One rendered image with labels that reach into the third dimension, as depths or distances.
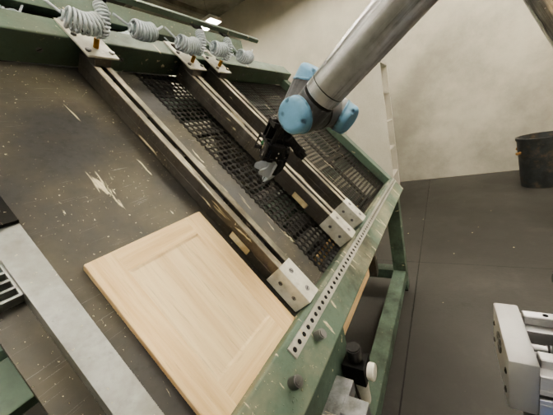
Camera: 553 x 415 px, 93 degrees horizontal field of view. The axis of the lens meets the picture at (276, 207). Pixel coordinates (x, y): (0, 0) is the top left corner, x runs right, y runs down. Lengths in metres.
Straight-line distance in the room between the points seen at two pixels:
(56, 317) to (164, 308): 0.18
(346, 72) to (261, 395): 0.63
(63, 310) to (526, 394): 0.73
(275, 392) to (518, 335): 0.44
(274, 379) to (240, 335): 0.12
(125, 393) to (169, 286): 0.21
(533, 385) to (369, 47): 0.55
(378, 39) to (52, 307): 0.68
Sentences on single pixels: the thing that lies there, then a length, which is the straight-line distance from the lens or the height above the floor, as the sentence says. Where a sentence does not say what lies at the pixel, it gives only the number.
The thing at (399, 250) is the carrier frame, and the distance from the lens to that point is 2.22.
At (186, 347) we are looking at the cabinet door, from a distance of 0.62.
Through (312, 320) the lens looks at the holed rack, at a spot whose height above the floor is 0.89.
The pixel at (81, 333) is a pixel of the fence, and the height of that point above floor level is 1.13.
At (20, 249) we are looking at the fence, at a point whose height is 1.28.
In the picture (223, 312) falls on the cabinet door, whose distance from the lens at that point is 0.68.
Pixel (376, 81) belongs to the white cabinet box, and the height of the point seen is 1.80.
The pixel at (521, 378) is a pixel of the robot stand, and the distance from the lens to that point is 0.56.
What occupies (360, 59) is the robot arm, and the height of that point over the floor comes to 1.46.
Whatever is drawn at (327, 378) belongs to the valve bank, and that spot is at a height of 0.78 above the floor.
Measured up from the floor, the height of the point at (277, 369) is 0.89.
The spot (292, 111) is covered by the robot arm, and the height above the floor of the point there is 1.41.
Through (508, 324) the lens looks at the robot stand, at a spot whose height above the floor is 0.99.
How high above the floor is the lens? 1.37
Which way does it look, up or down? 14 degrees down
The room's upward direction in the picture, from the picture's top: 13 degrees counter-clockwise
